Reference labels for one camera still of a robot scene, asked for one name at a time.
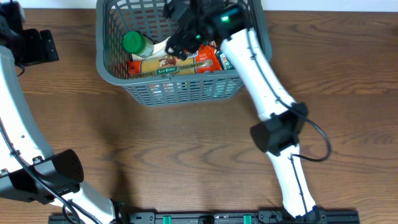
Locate beige clear plastic bag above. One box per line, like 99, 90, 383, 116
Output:
129, 37, 170, 61

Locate grey plastic basket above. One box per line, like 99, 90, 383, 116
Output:
96, 0, 272, 106

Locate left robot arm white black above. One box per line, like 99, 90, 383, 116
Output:
1, 1, 129, 223

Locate green Nescafe coffee bag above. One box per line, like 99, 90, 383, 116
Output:
203, 41, 234, 70

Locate green lid jar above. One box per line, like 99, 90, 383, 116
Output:
123, 31, 154, 58

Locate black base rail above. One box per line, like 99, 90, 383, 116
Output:
48, 210, 361, 224

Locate spaghetti pasta packet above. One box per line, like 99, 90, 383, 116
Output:
127, 45, 222, 79

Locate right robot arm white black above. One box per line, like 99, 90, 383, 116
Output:
164, 1, 316, 222

